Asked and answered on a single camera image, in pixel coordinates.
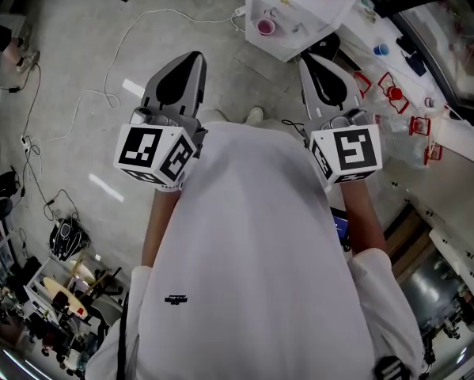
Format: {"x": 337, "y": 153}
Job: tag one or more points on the person's left forearm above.
{"x": 159, "y": 228}

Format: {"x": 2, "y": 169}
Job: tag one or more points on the black device blue screen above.
{"x": 341, "y": 226}

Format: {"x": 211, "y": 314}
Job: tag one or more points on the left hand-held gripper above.
{"x": 141, "y": 145}

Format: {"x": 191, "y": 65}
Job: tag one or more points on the blue cup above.
{"x": 381, "y": 50}

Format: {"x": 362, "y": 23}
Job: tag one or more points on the person's right forearm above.
{"x": 363, "y": 220}

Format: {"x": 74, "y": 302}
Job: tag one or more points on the black waist pouch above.
{"x": 391, "y": 368}

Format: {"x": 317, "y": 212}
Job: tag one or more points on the cluttered white table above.
{"x": 35, "y": 291}

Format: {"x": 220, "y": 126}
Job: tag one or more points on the white floor power strip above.
{"x": 25, "y": 143}

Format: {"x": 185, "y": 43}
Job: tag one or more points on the white plug socket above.
{"x": 240, "y": 13}

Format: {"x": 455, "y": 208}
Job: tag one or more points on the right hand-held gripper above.
{"x": 355, "y": 149}

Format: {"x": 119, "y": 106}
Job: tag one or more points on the black backpack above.
{"x": 68, "y": 238}

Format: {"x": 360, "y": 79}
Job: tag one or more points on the red plastic cup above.
{"x": 266, "y": 27}

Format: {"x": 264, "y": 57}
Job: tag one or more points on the brown wooden cabinet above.
{"x": 410, "y": 232}

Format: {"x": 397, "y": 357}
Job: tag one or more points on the small jar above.
{"x": 429, "y": 102}

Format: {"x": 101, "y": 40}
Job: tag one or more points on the person's white shirt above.
{"x": 252, "y": 251}

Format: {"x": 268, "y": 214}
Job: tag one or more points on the wooden oval board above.
{"x": 50, "y": 285}

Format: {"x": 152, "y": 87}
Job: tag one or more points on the grey chair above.
{"x": 106, "y": 311}

